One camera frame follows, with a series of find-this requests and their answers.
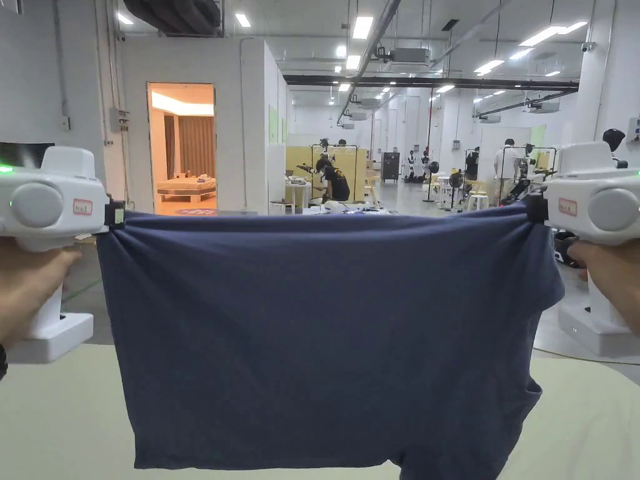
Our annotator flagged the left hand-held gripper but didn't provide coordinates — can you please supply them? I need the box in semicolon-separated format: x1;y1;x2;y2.
0;146;127;366

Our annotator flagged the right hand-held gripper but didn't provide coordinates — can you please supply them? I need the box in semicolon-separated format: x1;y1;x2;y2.
524;142;640;358

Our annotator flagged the dark blue shirt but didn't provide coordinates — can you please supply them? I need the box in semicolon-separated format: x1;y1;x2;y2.
96;199;567;480

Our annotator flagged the person's right hand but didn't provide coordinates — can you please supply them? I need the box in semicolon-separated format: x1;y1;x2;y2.
567;239;640;334

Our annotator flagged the person's left hand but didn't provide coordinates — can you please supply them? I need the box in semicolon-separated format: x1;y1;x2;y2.
0;234;84;350

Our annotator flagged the wooden bed with bedding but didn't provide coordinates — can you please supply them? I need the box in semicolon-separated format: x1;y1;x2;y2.
157;171;218;204

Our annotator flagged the black standing fan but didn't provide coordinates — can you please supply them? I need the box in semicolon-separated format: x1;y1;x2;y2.
446;171;465;212

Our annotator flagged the black cabinet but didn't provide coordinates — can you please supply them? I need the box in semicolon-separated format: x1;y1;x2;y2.
382;148;403;184

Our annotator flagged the white table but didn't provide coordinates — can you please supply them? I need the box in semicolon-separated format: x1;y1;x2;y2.
284;177;314;210

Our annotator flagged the black clothes rack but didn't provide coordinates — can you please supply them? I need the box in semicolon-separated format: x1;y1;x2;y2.
309;142;362;202

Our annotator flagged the bed with pale green sheet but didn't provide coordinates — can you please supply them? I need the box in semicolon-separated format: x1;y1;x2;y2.
0;342;640;480

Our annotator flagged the grey wall electrical box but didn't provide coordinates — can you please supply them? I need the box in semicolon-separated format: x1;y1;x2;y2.
108;106;131;134

